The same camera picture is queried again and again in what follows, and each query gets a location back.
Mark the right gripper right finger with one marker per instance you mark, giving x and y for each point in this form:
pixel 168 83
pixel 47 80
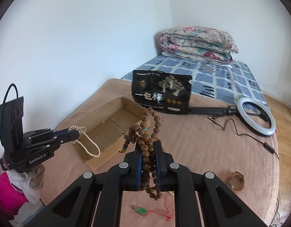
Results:
pixel 160 163

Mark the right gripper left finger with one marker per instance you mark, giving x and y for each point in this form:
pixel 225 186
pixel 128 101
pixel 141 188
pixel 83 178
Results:
pixel 137 169

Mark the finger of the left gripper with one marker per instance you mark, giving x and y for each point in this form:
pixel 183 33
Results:
pixel 66 135

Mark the left gloved hand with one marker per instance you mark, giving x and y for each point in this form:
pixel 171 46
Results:
pixel 29 182

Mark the open cardboard box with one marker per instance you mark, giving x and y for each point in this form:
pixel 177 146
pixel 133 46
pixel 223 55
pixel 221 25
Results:
pixel 105 126

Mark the pink sleeve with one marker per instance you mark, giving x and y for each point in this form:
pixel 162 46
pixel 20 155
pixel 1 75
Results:
pixel 11 198

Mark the black snack bag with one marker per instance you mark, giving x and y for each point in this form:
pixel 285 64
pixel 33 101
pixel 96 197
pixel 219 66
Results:
pixel 164 92

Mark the blue checked bed sheet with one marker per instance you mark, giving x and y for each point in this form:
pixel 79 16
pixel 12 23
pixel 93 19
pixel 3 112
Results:
pixel 227 83

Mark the folded floral quilt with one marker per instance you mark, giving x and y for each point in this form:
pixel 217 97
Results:
pixel 200 44

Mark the white ring light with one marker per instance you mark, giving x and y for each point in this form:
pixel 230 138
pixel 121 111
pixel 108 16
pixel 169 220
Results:
pixel 246 108

